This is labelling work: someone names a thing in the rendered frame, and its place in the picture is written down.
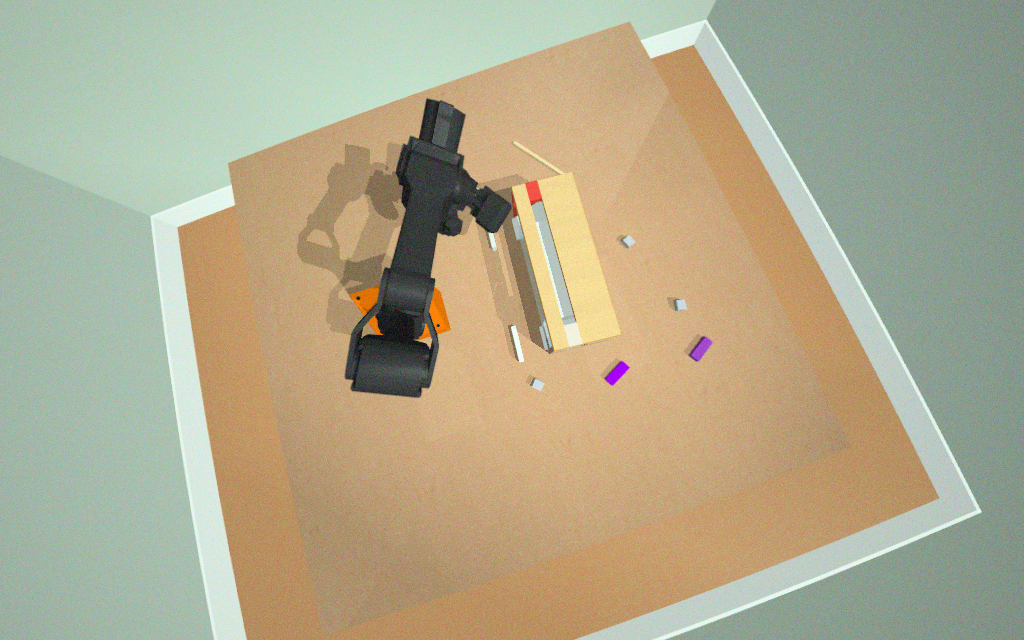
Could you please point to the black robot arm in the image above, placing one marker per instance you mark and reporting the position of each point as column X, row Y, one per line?
column 430, row 170

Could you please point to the purple rectangular block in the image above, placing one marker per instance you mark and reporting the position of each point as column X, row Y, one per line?
column 700, row 349

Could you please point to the purple flat block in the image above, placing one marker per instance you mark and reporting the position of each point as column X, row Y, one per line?
column 617, row 373

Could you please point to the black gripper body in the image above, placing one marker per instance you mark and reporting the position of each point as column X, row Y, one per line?
column 492, row 208

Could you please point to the pale yellow thin rod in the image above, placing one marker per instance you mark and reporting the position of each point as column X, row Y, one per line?
column 555, row 169

